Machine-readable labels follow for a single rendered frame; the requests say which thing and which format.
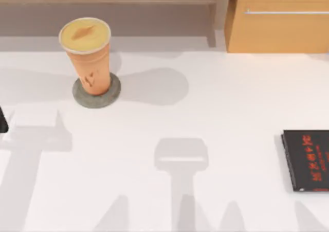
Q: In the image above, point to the grey round coaster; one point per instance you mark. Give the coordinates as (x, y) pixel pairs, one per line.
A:
(102, 99)

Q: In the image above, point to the orange drink cup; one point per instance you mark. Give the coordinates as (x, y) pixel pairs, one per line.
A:
(87, 59)

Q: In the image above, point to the wooden cupboard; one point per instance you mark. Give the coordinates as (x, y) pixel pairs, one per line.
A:
(277, 28)

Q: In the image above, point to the black book with red lettering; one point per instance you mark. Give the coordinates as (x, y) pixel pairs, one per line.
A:
(306, 160)

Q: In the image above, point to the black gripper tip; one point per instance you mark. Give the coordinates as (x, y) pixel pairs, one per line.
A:
(2, 121)

